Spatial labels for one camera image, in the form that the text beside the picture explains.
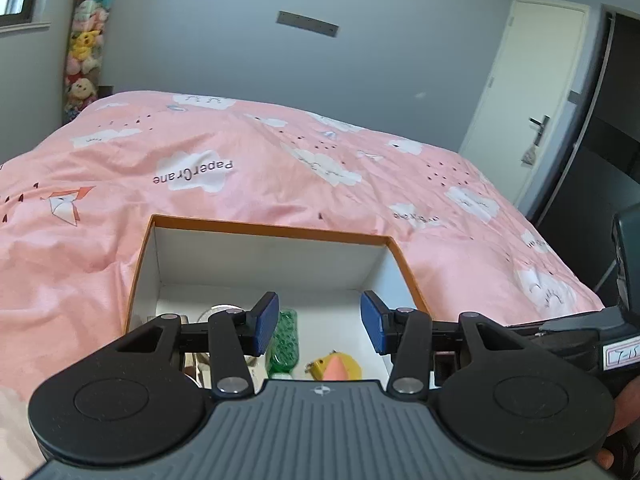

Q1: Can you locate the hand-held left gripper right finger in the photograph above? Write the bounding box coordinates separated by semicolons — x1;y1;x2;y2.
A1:
360;289;532;400

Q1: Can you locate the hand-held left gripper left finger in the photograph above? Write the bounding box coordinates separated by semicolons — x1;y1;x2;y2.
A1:
114;291;280;400

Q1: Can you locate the green bottle with white cap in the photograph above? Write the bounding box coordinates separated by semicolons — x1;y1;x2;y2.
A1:
265;309;300;380

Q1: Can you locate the yellow squeeze bottle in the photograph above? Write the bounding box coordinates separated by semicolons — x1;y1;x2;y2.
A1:
305;352;362;382

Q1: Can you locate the orange storage box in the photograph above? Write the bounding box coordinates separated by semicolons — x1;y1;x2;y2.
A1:
122;214;432;391

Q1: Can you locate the person's right hand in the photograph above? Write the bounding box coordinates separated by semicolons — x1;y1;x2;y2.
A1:
595;375;640;471

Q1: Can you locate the pink printed blanket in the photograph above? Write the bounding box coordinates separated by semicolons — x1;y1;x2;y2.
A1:
0;90;607;480

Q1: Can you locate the dark wardrobe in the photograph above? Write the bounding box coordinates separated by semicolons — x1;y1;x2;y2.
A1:
534;4;640;311

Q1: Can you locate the white door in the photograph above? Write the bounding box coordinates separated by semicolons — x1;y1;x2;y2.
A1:
458;0;592;222

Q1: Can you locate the hanging column of plush toys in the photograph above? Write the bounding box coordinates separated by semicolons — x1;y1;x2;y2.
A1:
62;0;121;122

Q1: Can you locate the black door handle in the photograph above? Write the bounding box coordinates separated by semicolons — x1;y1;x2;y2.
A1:
528;115;551;147

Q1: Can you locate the grey wall plate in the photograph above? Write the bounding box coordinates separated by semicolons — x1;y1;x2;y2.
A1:
275;10;341;39

